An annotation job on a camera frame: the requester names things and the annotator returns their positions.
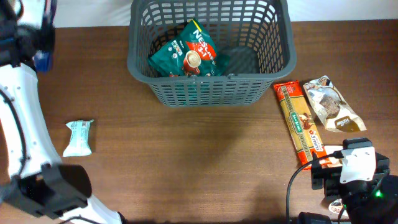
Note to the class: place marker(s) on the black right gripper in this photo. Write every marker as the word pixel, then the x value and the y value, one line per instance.
pixel 325 175

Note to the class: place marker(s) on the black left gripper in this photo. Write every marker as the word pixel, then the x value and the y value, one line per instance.
pixel 23 45

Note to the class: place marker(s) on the blue tissue pack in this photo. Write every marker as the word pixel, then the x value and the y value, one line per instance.
pixel 43 61

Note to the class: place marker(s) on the green Nescafe coffee bag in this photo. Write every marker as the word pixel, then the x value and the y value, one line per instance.
pixel 191 52

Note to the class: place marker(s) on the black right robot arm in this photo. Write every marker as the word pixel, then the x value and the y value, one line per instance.
pixel 373 201

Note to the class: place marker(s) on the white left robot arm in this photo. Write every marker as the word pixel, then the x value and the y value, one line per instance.
pixel 41 184

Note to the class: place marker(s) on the large beige snack bag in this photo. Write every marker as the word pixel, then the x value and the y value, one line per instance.
pixel 337 205

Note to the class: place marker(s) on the orange spaghetti packet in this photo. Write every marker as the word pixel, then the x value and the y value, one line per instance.
pixel 302 128

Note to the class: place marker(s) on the small beige snack pouch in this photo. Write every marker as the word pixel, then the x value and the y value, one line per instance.
pixel 331 108

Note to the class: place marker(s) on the pale green wrapped bar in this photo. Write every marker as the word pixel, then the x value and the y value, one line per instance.
pixel 78 145

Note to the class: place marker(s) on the grey plastic basket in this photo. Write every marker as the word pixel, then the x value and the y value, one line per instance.
pixel 257 37

